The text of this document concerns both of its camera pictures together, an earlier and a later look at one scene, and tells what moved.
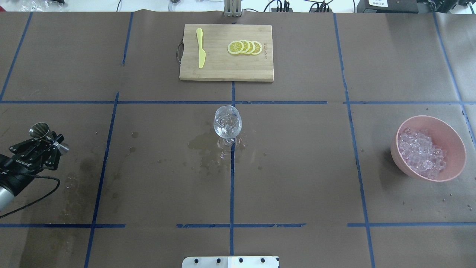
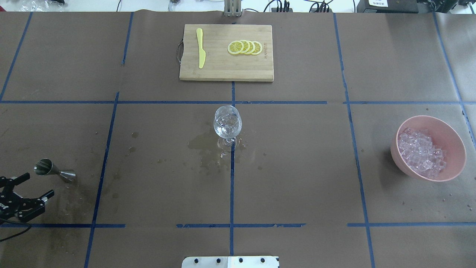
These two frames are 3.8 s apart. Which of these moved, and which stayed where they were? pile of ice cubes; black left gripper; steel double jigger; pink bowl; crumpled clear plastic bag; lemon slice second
Moved: steel double jigger; black left gripper
Stayed: pink bowl; pile of ice cubes; crumpled clear plastic bag; lemon slice second
